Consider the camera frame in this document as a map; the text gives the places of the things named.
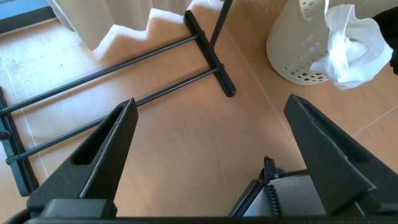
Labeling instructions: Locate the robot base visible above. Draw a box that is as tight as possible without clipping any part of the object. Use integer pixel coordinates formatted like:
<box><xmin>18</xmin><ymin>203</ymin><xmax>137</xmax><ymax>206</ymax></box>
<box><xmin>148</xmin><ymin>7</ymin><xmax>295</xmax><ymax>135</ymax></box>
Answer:
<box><xmin>228</xmin><ymin>155</ymin><xmax>368</xmax><ymax>218</ymax></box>

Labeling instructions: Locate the black clothes rack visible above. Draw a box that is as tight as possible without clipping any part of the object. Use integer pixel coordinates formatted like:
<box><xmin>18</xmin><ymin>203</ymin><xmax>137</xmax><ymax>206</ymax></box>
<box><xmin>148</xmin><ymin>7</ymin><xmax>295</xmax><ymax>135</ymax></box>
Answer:
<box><xmin>0</xmin><ymin>0</ymin><xmax>237</xmax><ymax>197</ymax></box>

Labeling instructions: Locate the white t-shirt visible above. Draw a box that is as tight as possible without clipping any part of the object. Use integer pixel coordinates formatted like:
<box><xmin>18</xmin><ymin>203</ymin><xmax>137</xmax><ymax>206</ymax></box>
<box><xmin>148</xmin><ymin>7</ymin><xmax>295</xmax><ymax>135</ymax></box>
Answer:
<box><xmin>309</xmin><ymin>3</ymin><xmax>394</xmax><ymax>91</ymax></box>

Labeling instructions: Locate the white laundry basket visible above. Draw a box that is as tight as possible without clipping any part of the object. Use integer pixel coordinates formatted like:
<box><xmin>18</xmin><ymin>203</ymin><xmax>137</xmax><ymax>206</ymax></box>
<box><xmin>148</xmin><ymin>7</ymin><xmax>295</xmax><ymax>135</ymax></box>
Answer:
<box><xmin>266</xmin><ymin>0</ymin><xmax>332</xmax><ymax>86</ymax></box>

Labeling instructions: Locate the window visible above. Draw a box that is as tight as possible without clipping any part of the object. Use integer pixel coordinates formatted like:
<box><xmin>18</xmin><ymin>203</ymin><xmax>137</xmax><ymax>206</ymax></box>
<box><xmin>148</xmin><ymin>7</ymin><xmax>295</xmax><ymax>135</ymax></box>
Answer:
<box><xmin>0</xmin><ymin>0</ymin><xmax>57</xmax><ymax>34</ymax></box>

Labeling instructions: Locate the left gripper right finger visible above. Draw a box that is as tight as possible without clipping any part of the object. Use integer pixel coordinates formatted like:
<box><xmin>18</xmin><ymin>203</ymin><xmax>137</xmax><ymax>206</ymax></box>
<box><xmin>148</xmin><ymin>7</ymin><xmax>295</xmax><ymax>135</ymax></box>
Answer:
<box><xmin>283</xmin><ymin>93</ymin><xmax>398</xmax><ymax>217</ymax></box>

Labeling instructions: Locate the beige curtain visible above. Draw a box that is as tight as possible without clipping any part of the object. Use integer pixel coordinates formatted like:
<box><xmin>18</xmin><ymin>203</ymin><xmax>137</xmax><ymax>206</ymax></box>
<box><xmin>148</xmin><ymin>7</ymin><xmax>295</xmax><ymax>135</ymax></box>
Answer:
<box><xmin>46</xmin><ymin>0</ymin><xmax>193</xmax><ymax>52</ymax></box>

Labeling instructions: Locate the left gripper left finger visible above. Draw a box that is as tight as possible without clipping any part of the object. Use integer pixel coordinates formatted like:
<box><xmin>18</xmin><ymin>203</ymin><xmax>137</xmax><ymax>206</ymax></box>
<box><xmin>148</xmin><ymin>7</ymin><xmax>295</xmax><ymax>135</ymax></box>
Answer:
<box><xmin>26</xmin><ymin>98</ymin><xmax>139</xmax><ymax>218</ymax></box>

